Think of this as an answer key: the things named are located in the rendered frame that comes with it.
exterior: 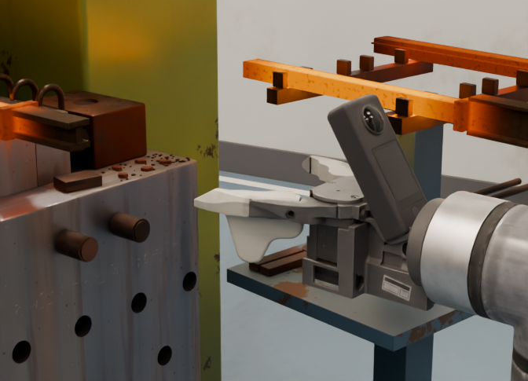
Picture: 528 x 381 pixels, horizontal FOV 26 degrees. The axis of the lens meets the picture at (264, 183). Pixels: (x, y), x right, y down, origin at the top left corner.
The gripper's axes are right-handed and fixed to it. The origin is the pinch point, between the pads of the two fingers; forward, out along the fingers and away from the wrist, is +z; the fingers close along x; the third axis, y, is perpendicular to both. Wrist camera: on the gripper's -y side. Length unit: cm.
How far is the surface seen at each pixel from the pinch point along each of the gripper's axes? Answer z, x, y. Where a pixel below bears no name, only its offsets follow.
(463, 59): 15, 62, 1
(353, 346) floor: 94, 152, 100
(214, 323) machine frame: 47, 46, 44
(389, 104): 10.9, 38.5, 2.3
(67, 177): 30.1, 4.5, 7.3
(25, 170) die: 32.9, 1.2, 6.1
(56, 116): 25.5, -0.3, -1.2
